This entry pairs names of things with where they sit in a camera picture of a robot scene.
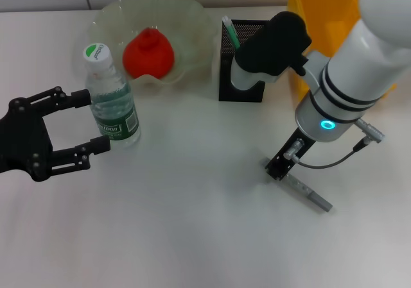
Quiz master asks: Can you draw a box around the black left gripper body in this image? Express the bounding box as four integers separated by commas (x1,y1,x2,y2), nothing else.
0,96,54,183

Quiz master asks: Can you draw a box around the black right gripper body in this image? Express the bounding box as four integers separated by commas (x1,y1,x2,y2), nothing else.
265,128,317,183

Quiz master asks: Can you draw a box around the clear water bottle green label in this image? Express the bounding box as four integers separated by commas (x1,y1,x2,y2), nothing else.
83,42,141,149

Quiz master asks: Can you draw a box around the grey marker pen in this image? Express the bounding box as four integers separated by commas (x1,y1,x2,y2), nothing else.
259,158,333,213

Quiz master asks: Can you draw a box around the orange fruit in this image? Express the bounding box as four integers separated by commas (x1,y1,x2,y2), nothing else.
123,27,176,80

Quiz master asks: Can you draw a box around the green utility knife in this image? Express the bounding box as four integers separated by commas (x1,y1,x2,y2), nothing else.
222,15,242,50

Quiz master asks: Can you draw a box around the black mesh pen holder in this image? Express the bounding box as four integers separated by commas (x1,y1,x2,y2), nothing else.
218,19,268,103

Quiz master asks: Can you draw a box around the green glass fruit plate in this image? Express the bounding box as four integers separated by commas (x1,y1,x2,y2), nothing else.
92,0,215,92

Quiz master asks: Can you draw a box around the yellow plastic bin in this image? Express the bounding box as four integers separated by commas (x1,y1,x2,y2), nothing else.
287,0,399,98

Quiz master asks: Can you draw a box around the right arm cable with plugs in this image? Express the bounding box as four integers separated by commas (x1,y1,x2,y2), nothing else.
284,117,386,169

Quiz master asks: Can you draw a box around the right wrist camera housing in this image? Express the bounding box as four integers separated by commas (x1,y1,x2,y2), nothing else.
231,11,313,90

